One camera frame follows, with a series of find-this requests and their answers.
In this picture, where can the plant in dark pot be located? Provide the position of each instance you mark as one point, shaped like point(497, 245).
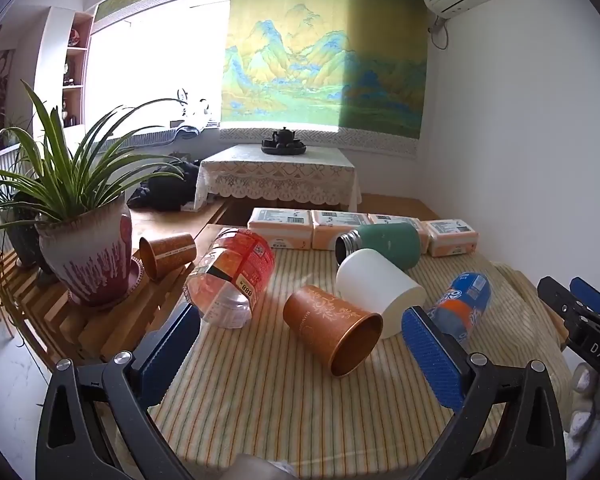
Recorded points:
point(22, 237)

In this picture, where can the table with lace cloth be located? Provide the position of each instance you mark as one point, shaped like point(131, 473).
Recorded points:
point(280, 172)

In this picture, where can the green thermos bottle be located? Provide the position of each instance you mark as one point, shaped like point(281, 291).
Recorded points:
point(387, 245)

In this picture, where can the landscape painting curtain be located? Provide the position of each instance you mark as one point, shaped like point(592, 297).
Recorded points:
point(320, 50)

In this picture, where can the small orange patterned cup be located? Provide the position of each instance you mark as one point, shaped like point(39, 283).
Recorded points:
point(172, 250)

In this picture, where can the white wall shelf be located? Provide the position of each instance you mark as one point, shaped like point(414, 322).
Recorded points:
point(60, 65)

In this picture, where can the blue orange drink bottle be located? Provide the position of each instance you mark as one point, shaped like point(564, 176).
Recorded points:
point(462, 300)

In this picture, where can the wooden slatted rack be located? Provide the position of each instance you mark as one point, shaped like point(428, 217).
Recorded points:
point(45, 310)

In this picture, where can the spider plant in pink-white pot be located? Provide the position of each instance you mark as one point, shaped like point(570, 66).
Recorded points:
point(85, 245)

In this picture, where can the clear jar with red label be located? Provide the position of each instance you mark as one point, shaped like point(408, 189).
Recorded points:
point(235, 265)

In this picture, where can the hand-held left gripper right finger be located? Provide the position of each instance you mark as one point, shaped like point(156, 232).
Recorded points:
point(432, 360)

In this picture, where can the blue towel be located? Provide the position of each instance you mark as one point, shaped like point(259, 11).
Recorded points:
point(195, 127)

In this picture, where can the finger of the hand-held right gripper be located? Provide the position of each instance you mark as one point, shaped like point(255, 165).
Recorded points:
point(590, 297)
point(560, 297)

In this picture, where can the striped tablecloth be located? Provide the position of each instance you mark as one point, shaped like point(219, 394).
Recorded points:
point(280, 410)

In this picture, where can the black bag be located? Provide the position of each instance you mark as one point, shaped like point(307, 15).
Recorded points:
point(165, 187)

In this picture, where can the black tea set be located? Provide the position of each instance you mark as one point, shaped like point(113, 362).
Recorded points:
point(283, 142)

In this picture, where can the pink plant saucer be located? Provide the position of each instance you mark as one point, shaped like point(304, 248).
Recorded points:
point(136, 272)

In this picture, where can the white cup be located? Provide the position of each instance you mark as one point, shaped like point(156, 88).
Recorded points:
point(375, 285)

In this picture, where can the large orange patterned cup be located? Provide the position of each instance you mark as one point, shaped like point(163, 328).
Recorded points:
point(325, 317)

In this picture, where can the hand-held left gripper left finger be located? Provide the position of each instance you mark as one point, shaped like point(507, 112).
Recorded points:
point(170, 352)

